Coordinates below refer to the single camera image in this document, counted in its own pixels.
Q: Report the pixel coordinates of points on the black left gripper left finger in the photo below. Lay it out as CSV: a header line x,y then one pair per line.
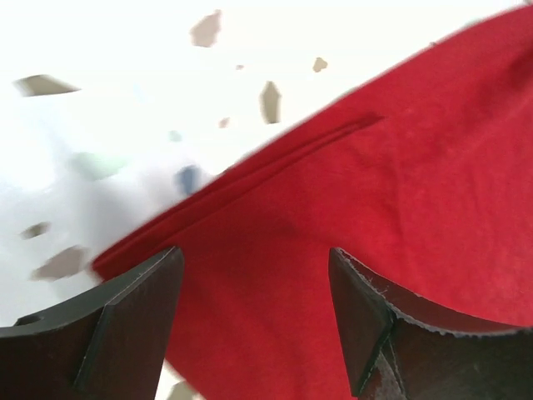
x,y
106,343

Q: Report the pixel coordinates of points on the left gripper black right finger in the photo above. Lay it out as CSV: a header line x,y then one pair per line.
x,y
399,345

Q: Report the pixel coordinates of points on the dark red t-shirt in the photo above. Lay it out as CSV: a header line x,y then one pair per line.
x,y
424,174

